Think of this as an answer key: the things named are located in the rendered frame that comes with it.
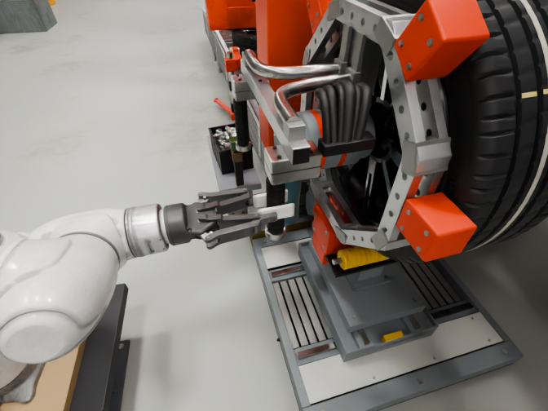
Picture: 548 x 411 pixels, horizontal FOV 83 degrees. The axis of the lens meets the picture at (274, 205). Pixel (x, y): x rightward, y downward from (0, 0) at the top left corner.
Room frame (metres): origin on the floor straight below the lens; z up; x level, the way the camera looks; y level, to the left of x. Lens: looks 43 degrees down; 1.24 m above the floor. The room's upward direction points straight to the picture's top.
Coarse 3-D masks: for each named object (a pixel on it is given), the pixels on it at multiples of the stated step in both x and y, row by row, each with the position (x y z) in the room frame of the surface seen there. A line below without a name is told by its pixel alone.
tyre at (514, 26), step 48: (384, 0) 0.73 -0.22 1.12; (480, 0) 0.56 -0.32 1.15; (528, 0) 0.57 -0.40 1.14; (480, 48) 0.48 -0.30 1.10; (528, 48) 0.49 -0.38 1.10; (480, 96) 0.44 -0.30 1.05; (528, 96) 0.44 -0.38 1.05; (480, 144) 0.41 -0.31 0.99; (528, 144) 0.41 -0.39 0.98; (480, 192) 0.38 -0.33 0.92; (480, 240) 0.40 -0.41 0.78
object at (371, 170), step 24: (384, 72) 0.71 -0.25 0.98; (384, 96) 0.69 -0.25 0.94; (384, 120) 0.73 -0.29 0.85; (384, 144) 0.71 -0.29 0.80; (336, 168) 0.81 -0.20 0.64; (360, 168) 0.81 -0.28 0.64; (384, 168) 0.62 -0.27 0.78; (360, 192) 0.72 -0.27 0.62; (384, 192) 0.72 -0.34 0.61; (360, 216) 0.63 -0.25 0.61
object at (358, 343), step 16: (304, 256) 0.82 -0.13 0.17; (320, 288) 0.68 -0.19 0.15; (320, 304) 0.62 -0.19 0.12; (336, 320) 0.54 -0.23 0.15; (400, 320) 0.54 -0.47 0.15; (416, 320) 0.52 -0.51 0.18; (432, 320) 0.53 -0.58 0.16; (336, 336) 0.49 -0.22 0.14; (352, 336) 0.48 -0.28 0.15; (368, 336) 0.47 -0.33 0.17; (384, 336) 0.47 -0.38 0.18; (400, 336) 0.47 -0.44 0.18; (416, 336) 0.49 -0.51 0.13; (352, 352) 0.42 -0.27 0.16; (368, 352) 0.44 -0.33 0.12
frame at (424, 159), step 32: (352, 0) 0.71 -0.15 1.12; (320, 32) 0.82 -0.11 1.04; (384, 32) 0.56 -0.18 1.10; (416, 96) 0.47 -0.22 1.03; (416, 128) 0.44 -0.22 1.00; (416, 160) 0.41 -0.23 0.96; (448, 160) 0.41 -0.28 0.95; (320, 192) 0.72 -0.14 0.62; (416, 192) 0.43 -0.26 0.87; (352, 224) 0.58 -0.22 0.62; (384, 224) 0.42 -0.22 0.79
